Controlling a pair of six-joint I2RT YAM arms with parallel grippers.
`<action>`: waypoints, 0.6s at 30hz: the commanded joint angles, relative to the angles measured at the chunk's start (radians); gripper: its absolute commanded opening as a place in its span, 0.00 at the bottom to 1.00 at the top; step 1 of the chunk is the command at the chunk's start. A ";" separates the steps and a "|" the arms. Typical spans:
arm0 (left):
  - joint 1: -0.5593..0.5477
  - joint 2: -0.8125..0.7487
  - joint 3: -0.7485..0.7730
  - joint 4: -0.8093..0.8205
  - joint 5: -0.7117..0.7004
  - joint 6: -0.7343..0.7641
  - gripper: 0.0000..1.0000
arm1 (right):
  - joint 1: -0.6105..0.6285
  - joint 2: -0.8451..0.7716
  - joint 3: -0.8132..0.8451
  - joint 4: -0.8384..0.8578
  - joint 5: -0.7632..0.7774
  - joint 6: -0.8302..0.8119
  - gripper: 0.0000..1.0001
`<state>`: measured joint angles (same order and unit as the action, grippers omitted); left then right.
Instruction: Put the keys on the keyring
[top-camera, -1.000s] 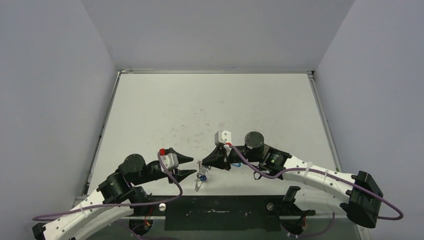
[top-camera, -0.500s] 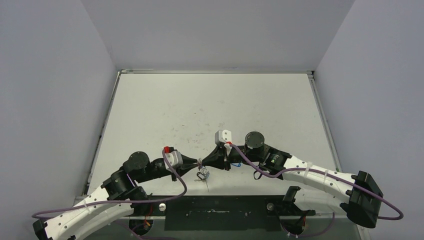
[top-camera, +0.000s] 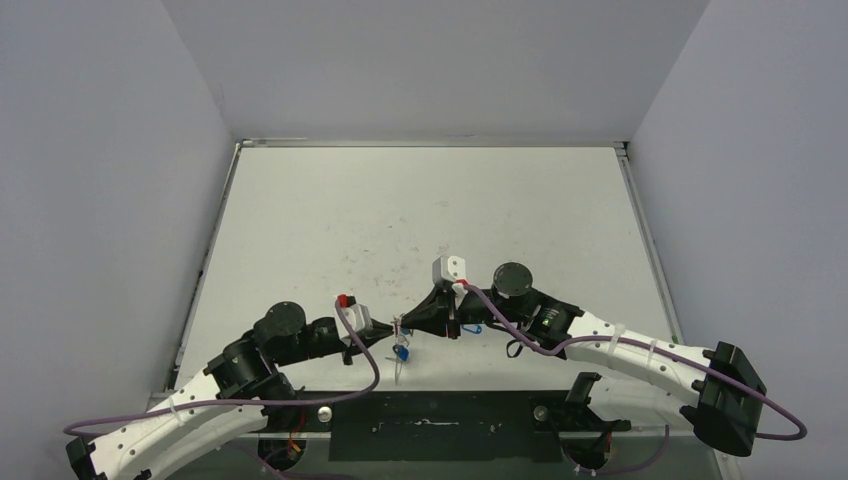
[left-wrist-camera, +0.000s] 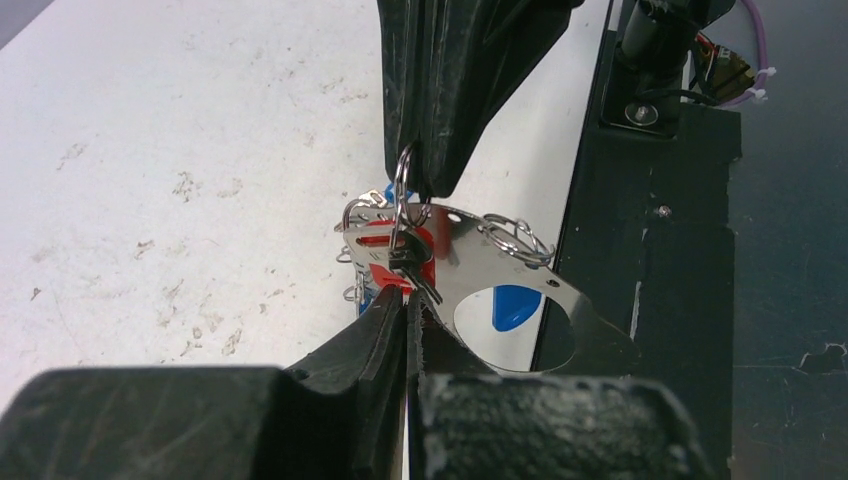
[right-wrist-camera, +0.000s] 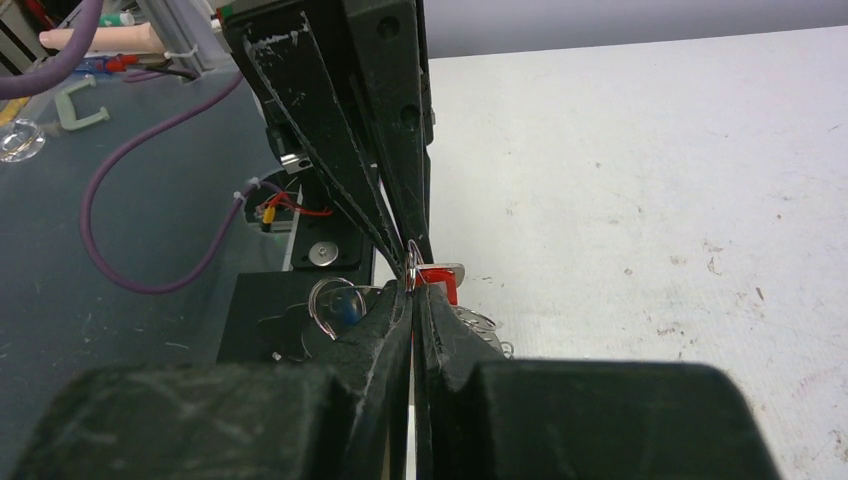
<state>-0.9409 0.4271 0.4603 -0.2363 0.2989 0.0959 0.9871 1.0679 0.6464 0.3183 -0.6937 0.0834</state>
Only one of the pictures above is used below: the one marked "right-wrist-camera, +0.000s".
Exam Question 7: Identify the red key tag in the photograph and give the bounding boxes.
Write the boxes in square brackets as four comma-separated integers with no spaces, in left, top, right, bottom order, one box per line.
[413,263,466,306]

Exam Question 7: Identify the blue red screwdriver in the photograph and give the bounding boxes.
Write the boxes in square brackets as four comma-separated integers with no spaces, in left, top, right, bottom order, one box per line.
[73,54,169,75]

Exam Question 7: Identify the beige cylindrical handle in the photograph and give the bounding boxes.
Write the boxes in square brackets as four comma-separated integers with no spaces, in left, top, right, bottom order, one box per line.
[38,23,167,54]

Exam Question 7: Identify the small silver key ring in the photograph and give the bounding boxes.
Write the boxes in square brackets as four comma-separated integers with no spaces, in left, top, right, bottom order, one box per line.
[405,238,427,293]

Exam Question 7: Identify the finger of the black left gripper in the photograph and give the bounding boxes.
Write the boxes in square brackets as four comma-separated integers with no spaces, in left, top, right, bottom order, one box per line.
[343,1,434,263]
[223,13,406,279]

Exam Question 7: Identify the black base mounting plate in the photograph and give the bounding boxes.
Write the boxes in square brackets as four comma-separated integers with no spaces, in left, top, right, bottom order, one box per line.
[216,186,375,363]

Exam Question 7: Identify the blue key tag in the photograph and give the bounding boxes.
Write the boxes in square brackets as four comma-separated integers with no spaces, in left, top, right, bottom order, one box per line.
[329,291,367,327]

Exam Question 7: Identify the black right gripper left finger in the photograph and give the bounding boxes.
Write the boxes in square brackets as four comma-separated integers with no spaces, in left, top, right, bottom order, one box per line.
[13,280,412,479]

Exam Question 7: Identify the silver metal key plate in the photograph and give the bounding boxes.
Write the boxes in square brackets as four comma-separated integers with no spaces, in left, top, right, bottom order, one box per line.
[301,276,515,362]

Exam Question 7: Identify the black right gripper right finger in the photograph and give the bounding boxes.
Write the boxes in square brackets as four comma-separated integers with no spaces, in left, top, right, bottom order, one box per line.
[413,286,779,479]

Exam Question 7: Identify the clear glass dish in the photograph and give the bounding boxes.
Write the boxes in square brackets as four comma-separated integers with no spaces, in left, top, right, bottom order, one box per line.
[1,119,46,163]

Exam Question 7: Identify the pale green c-shaped clamp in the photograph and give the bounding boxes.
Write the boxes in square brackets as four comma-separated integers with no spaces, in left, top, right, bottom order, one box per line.
[54,76,112,132]

